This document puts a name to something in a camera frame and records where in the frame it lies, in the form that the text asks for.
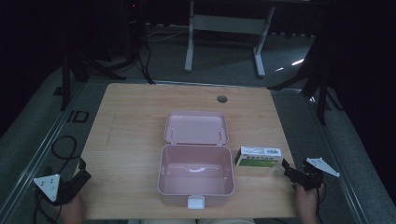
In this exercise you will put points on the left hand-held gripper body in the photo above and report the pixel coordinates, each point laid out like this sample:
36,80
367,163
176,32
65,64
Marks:
49,185

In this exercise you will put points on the white metal desk frame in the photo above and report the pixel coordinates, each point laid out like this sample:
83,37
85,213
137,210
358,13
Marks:
230,24

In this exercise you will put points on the white and green medicine box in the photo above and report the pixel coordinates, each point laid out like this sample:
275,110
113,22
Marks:
258,158

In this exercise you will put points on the person's left hand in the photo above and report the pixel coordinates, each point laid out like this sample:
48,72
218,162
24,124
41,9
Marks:
73,210

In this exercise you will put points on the person's right hand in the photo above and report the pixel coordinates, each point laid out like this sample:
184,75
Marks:
306,202

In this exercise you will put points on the black metal stand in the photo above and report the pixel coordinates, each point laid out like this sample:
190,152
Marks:
66,81
322,93

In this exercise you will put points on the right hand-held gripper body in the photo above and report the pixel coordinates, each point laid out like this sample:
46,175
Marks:
311,179

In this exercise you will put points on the pink plastic storage box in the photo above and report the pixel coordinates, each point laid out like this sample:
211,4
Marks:
196,174

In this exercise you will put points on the dark equipment tower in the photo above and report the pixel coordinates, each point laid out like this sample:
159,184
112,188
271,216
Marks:
134,28

